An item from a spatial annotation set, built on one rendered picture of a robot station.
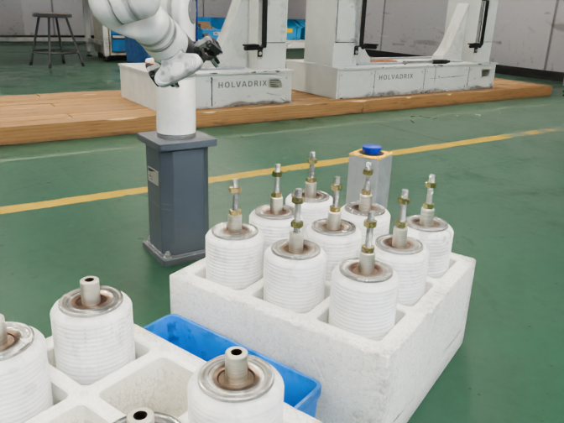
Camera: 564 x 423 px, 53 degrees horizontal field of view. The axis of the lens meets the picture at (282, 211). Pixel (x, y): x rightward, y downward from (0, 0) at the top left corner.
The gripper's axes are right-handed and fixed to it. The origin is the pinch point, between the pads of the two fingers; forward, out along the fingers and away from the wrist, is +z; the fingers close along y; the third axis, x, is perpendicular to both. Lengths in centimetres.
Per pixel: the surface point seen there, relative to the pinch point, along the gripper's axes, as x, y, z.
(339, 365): 62, -7, -27
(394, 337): 62, -15, -26
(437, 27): -199, -191, 557
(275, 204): 34.4, -5.5, -9.6
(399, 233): 49, -22, -17
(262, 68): -83, -2, 189
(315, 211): 37.2, -10.6, -1.1
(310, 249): 46, -9, -21
